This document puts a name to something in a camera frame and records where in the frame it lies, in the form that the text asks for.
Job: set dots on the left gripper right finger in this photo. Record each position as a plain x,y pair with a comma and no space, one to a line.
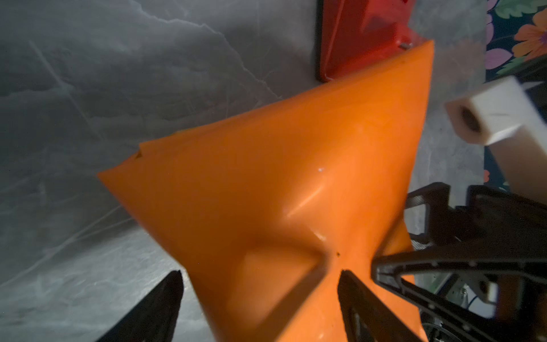
365,317

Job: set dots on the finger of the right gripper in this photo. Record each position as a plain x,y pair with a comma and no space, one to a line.
525,258

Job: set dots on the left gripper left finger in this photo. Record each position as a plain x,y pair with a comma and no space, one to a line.
154,318

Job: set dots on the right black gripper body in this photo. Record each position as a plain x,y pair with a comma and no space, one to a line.
487,214

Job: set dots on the yellow wrapping paper sheet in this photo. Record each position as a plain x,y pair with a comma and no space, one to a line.
264,210

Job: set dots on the red tape dispenser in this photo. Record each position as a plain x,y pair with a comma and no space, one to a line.
358,33

